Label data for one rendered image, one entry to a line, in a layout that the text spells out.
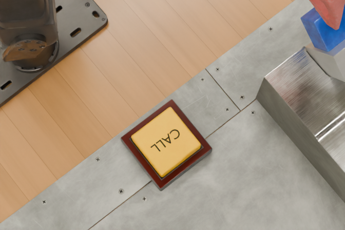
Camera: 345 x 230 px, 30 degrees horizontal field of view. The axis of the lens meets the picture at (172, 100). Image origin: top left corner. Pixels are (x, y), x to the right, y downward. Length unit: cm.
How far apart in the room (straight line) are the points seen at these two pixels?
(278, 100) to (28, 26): 29
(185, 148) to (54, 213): 18
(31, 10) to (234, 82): 28
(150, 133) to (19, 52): 18
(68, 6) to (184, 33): 16
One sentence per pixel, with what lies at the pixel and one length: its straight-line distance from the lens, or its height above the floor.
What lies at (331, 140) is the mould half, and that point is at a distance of 73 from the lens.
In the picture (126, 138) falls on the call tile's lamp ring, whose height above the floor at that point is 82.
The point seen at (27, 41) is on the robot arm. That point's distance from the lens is 72.
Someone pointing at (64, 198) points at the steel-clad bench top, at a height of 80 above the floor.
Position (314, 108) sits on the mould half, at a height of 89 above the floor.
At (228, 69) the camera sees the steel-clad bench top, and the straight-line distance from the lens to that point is 82.
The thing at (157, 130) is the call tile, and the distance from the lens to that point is 76.
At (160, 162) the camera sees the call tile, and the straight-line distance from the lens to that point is 75.
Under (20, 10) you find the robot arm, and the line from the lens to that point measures 67.
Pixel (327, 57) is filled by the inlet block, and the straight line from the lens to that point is 71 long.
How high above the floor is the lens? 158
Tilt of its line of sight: 75 degrees down
